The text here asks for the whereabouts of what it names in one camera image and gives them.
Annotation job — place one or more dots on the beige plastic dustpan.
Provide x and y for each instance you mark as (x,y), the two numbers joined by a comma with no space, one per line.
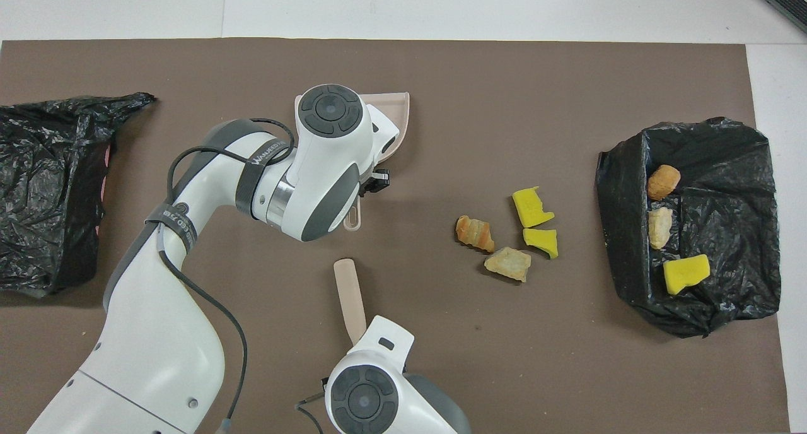
(403,115)

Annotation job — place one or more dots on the pink plastic bin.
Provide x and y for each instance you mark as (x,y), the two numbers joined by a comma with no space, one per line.
(107,156)

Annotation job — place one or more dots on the toy croissant piece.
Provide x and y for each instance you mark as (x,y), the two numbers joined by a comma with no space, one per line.
(508,263)
(660,227)
(474,233)

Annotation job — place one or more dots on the black bin bag over pink bin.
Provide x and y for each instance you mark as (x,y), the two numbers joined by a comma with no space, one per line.
(38,232)

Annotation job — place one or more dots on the brown table mat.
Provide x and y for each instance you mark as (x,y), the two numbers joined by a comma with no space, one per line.
(504,74)

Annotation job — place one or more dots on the brown toy bread roll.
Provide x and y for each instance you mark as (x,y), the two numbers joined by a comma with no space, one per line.
(664,181)

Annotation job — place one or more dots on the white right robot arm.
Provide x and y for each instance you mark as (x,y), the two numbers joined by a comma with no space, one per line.
(378,358)

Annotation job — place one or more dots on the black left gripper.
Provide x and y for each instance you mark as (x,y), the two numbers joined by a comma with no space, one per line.
(368,189)

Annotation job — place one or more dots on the yellow sponge piece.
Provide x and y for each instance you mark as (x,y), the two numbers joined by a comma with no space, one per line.
(542,240)
(686,273)
(531,208)

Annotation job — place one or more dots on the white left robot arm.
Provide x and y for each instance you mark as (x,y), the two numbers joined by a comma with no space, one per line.
(157,333)

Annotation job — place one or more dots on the black bin bag liner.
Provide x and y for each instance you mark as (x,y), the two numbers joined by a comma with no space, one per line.
(725,169)

